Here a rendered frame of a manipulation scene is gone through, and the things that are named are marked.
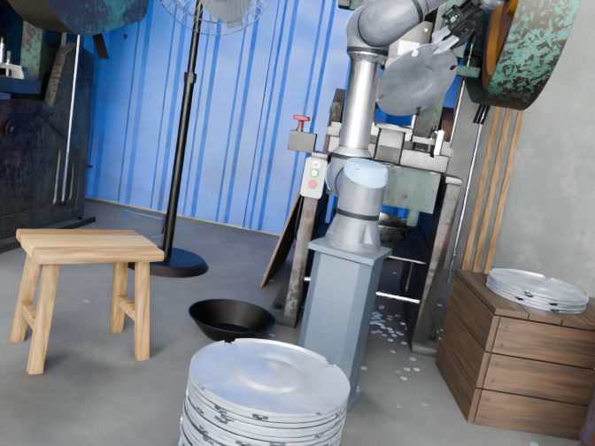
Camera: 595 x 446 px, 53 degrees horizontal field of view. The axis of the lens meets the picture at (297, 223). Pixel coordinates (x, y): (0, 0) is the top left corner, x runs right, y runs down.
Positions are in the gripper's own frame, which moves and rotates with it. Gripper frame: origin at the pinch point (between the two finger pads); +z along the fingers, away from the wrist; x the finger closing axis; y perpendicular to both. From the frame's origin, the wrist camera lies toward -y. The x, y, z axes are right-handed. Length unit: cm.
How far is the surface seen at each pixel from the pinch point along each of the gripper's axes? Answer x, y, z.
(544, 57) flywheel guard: 12.7, -28.5, -18.2
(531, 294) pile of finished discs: 79, -2, 13
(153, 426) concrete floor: 75, 89, 72
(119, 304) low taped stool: 33, 73, 98
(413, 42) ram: -21.6, -22.0, 14.1
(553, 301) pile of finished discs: 83, -5, 10
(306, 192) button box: 16, 15, 59
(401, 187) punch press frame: 24.8, -13.3, 40.9
